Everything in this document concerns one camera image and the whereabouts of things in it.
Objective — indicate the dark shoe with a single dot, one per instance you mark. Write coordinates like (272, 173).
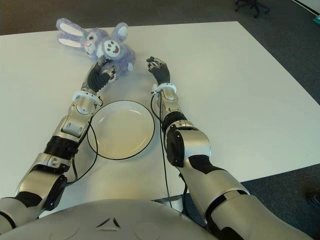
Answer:
(314, 198)

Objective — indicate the black office chair base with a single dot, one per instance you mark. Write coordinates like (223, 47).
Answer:
(252, 6)

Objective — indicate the white table leg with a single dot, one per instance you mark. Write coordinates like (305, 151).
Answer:
(175, 201)

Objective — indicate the white plate black rim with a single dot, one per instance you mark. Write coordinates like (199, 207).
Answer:
(123, 130)

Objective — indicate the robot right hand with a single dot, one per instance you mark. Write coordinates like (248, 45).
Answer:
(162, 72)

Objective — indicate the robot left arm silver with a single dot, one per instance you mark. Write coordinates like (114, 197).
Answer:
(50, 160)

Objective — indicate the silver robot torso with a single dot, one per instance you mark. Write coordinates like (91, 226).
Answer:
(105, 220)

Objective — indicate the teal box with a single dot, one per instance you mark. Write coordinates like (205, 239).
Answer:
(317, 19)

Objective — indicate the robot right arm silver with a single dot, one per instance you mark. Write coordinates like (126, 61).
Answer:
(207, 160)

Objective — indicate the purple plush bunny doll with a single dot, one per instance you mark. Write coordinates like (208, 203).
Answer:
(97, 40)

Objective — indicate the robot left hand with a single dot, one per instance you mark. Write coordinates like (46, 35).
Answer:
(98, 77)

